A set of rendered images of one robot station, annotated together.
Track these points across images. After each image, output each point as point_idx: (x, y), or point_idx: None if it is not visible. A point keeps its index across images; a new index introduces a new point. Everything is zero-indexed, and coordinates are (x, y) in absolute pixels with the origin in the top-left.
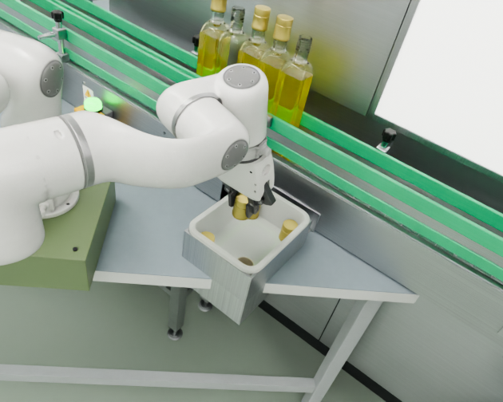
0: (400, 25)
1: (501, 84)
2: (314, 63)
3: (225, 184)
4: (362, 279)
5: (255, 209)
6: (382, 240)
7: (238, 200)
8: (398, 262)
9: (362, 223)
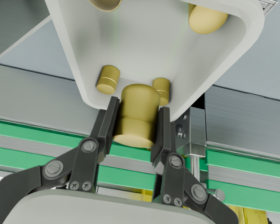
0: None
1: None
2: None
3: (181, 185)
4: (30, 57)
5: (94, 126)
6: (25, 102)
7: (139, 137)
8: (8, 86)
9: (46, 112)
